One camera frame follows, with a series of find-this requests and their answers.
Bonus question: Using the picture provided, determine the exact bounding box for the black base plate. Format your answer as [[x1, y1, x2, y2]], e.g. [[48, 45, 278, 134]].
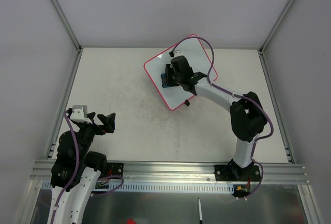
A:
[[214, 164, 261, 182], [106, 162, 124, 176]]

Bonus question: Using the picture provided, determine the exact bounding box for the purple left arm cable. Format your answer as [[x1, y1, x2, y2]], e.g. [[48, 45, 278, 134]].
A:
[[49, 109, 124, 224]]

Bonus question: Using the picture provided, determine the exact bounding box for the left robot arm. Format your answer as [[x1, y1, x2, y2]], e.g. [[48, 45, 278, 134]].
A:
[[47, 109, 116, 223]]

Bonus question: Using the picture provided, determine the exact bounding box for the pink framed whiteboard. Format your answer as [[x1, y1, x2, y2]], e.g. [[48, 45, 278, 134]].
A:
[[144, 34, 212, 110]]

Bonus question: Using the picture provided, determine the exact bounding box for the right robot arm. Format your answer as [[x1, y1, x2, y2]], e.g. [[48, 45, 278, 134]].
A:
[[161, 64, 267, 181]]

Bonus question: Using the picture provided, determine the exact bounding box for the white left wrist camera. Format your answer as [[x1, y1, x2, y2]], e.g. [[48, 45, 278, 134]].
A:
[[70, 105, 90, 123]]

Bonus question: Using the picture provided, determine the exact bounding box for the white slotted cable duct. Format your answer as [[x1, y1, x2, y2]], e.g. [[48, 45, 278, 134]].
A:
[[41, 181, 235, 194]]

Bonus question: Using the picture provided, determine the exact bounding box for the blue whiteboard eraser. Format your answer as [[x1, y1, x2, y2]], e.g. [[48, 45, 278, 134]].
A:
[[161, 73, 169, 88]]

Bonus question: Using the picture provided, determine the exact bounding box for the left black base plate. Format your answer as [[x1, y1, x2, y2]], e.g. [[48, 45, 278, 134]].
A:
[[106, 162, 124, 176]]

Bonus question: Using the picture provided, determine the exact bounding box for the left aluminium frame post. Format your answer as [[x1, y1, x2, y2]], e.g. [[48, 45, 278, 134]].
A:
[[50, 0, 82, 52]]

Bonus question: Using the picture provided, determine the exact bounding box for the red object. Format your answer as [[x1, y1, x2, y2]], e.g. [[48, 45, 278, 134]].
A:
[[127, 218, 137, 224]]

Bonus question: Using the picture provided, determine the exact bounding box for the white marker pen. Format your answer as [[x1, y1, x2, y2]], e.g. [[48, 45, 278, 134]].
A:
[[198, 198, 203, 224]]

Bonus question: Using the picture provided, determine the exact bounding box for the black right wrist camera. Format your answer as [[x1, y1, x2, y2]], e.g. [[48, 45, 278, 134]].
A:
[[169, 50, 193, 78]]

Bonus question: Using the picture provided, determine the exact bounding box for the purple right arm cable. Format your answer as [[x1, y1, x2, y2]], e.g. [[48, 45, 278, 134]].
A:
[[169, 36, 275, 201]]

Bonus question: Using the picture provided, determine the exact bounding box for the aluminium mounting rail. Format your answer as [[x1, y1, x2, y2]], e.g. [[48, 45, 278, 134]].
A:
[[30, 159, 310, 185]]

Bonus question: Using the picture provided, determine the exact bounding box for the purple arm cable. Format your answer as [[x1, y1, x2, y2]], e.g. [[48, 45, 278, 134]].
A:
[[169, 36, 275, 201], [49, 109, 124, 224]]

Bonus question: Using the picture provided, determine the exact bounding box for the aluminium frame post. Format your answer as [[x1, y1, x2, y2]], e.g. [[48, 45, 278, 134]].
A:
[[259, 0, 296, 54], [50, 0, 82, 52]]

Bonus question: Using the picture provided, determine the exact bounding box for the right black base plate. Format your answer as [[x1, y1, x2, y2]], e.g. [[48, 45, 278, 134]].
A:
[[214, 164, 261, 182]]

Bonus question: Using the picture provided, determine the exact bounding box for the right aluminium frame post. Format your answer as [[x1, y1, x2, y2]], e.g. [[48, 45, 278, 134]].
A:
[[259, 0, 296, 54]]

